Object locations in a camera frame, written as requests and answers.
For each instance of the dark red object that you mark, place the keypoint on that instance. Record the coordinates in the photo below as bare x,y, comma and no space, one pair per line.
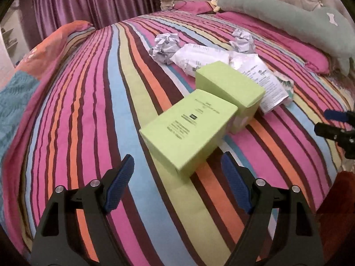
338,213

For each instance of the small paper ball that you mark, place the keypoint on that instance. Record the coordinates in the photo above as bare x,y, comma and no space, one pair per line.
242,41

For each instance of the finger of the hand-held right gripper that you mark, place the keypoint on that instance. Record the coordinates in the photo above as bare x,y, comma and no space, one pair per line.
338,137
334,115

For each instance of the striped bed sheet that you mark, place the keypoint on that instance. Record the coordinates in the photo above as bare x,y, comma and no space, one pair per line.
83,102

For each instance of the green plush pillow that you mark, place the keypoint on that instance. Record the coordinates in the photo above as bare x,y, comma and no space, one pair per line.
299,19

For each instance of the plain green box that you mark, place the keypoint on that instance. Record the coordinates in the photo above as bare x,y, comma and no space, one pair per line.
230,84

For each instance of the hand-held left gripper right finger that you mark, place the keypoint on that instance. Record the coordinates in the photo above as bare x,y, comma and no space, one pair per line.
235,184

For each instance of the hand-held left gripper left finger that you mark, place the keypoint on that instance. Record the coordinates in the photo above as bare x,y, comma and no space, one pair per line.
119,184

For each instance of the white nightstand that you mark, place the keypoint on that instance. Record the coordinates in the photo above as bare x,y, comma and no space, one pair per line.
177,0

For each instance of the small pink pillow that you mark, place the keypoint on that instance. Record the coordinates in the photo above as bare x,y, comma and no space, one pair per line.
194,5

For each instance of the white shelf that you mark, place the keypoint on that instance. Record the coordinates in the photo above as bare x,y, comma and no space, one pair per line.
9,43

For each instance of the yellow plush toy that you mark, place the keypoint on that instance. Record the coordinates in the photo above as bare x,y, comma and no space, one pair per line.
215,5

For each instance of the white printed plastic packet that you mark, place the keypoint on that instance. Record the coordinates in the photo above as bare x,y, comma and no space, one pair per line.
266,83

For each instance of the purple curtain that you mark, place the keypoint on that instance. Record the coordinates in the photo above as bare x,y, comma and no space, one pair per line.
83,0

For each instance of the orange and teal folded quilt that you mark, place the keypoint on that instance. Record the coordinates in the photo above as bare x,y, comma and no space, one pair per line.
16,102

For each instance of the green box with black print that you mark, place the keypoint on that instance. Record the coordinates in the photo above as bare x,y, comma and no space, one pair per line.
188,127

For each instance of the long pink pillow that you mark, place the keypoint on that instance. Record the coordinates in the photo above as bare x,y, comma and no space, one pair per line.
280,40

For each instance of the large paper ball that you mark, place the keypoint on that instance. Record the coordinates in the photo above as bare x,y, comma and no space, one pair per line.
165,47

